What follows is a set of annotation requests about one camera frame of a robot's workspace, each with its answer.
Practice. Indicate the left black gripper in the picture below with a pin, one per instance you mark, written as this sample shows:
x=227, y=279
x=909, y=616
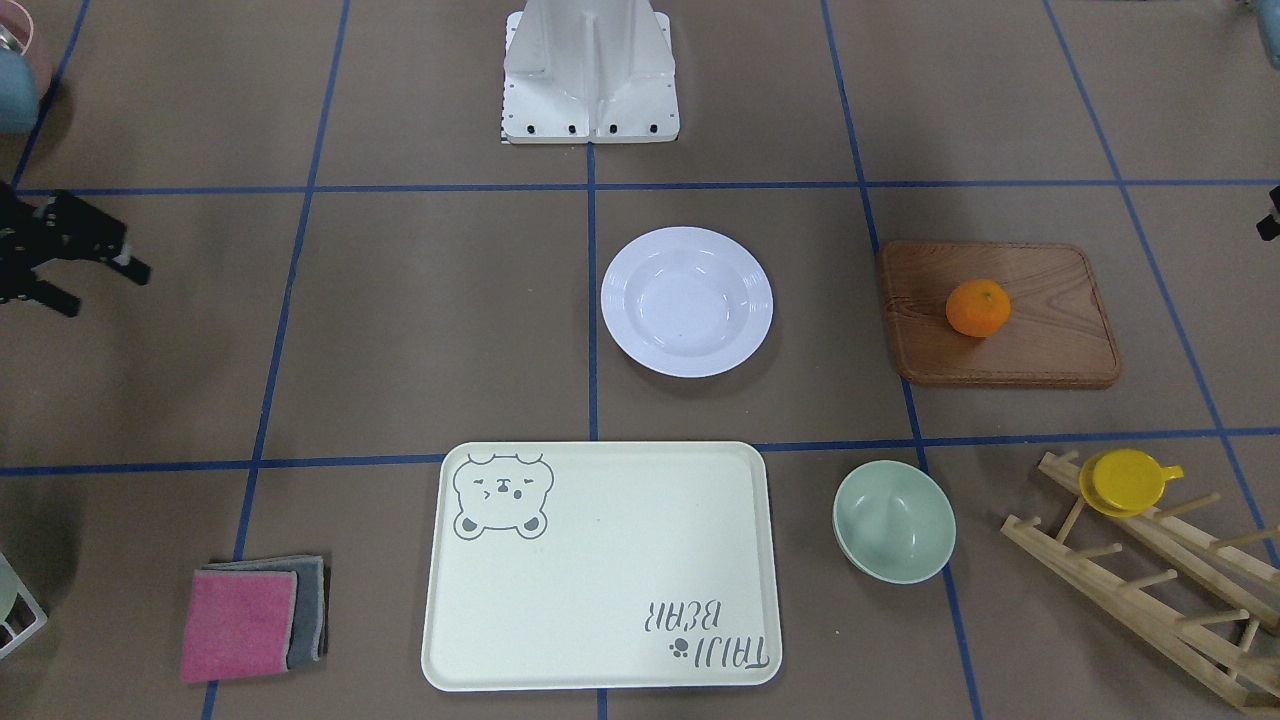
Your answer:
x=1274, y=222

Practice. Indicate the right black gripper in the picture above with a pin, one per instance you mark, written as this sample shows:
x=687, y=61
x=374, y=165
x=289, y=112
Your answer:
x=62, y=240

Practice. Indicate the orange fruit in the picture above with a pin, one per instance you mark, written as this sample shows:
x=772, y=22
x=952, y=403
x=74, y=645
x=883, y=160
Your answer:
x=978, y=308

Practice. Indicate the white round plate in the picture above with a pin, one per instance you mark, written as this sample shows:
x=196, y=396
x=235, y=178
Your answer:
x=687, y=302

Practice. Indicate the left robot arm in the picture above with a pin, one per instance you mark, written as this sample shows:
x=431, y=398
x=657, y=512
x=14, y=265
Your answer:
x=1266, y=16

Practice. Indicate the cream bear serving tray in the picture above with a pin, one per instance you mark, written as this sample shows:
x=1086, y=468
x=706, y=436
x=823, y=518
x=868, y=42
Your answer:
x=558, y=566

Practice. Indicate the wooden cutting board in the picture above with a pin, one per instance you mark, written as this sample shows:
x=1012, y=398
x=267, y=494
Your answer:
x=1058, y=336

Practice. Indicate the pink bowl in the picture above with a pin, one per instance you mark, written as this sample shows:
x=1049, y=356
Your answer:
x=23, y=35

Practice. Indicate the yellow cup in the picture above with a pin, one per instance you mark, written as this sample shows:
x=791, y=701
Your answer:
x=1125, y=482

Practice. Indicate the pink cloth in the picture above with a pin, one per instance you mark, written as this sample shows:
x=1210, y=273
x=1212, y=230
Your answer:
x=239, y=625

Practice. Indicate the wooden dish rack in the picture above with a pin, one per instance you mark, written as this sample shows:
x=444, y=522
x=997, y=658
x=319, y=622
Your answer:
x=1212, y=609

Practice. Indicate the green bowl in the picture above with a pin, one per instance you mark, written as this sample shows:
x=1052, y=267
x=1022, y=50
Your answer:
x=894, y=522

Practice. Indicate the white wire cup rack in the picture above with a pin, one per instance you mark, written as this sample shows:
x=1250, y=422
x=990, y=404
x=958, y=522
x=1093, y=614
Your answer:
x=22, y=617

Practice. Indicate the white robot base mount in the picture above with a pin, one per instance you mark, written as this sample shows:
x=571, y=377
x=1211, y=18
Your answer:
x=589, y=72

